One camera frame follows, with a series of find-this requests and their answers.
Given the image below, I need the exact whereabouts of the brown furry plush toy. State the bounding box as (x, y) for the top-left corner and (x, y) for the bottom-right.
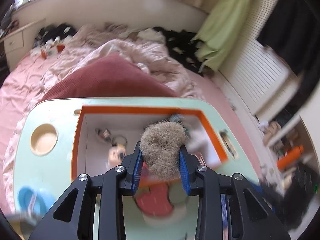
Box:
(140, 121), (187, 180)

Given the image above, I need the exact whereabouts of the blue plastic object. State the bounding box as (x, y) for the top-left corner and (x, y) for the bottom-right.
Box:
(18, 186), (47, 216)

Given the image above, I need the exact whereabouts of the orange cylinder on shelf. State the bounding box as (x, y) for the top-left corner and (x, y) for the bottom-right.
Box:
(277, 145), (304, 171)

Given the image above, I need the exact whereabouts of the mint green lap table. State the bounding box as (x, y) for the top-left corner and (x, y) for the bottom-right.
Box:
(13, 97), (261, 240)

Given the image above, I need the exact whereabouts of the orange cardboard box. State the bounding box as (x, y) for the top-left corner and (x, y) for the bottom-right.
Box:
(71, 105), (229, 179)

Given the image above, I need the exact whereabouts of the white louvered closet door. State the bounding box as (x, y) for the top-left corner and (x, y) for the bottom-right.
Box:
(219, 0), (290, 115)

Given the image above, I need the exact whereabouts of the light green hanging cloth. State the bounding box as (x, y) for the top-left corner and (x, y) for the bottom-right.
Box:
(193, 0), (251, 72)

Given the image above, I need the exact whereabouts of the white drawer cabinet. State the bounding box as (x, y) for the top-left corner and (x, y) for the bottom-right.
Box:
(1, 18), (46, 72)

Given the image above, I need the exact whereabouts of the pink floral duvet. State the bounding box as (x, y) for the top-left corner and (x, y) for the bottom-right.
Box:
(38, 24), (205, 100)

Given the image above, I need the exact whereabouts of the black clothes pile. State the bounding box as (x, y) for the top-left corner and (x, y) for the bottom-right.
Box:
(153, 27), (204, 76)

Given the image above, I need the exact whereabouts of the cartoon head keychain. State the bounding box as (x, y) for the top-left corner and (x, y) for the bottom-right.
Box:
(107, 144), (126, 168)

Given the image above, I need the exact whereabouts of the dark red corduroy pillow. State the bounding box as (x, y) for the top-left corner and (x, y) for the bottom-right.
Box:
(41, 54), (179, 101)

